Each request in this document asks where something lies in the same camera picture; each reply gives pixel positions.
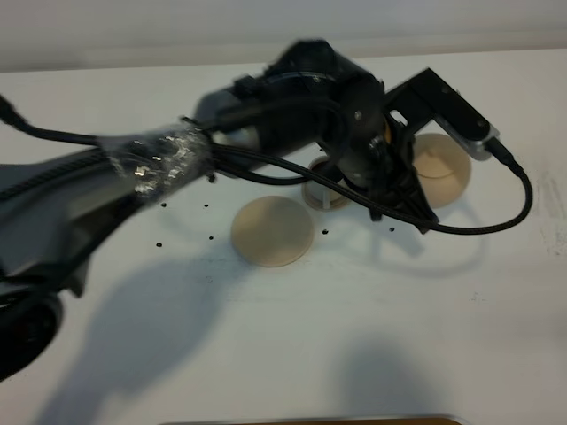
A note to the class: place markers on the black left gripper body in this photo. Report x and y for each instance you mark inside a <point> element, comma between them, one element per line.
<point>377,140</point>

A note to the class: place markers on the beige ceramic teapot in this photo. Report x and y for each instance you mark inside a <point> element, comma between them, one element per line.
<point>443,168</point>

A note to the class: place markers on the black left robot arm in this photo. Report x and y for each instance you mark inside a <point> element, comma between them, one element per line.
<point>312,114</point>

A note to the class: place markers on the beige teacup near teapot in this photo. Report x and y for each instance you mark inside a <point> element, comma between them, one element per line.
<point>318,164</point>

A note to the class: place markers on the beige round teapot saucer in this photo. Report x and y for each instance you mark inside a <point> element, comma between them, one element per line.
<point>272,231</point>

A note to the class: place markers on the beige saucer under near teacup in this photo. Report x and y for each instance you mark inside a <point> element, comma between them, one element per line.
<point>321,198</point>

